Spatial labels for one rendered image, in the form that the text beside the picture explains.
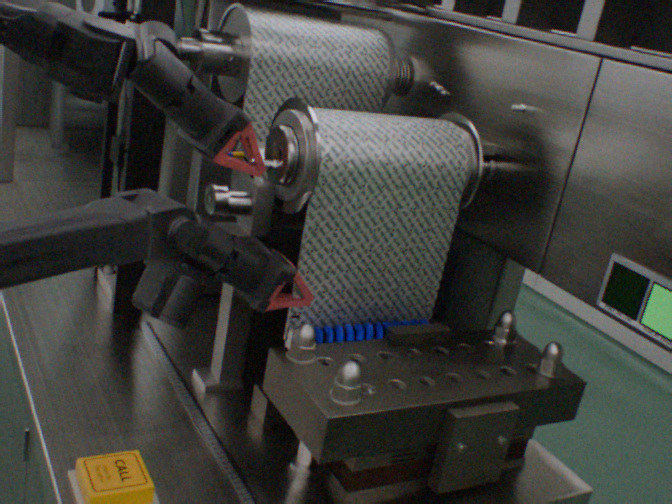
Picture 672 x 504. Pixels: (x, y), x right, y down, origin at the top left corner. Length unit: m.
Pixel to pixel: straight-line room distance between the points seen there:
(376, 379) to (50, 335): 0.52
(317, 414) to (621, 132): 0.50
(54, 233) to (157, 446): 0.34
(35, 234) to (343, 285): 0.43
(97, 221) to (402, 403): 0.40
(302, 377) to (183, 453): 0.18
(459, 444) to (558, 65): 0.51
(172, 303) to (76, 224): 0.17
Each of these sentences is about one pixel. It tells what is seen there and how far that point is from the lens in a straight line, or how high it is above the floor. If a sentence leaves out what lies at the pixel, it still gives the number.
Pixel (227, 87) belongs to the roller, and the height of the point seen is 1.28.
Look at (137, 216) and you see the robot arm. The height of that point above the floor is 1.21.
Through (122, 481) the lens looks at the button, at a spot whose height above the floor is 0.92.
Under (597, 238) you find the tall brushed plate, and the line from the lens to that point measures 1.02.
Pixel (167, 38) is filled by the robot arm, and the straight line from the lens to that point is 0.96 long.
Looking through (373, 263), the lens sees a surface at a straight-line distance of 1.03.
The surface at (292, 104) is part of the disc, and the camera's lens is 0.99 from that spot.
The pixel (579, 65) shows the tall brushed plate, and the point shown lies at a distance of 1.06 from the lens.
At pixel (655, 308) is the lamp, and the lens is 0.96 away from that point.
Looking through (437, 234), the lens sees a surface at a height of 1.17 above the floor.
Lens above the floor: 1.47
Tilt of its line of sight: 19 degrees down
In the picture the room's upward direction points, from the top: 11 degrees clockwise
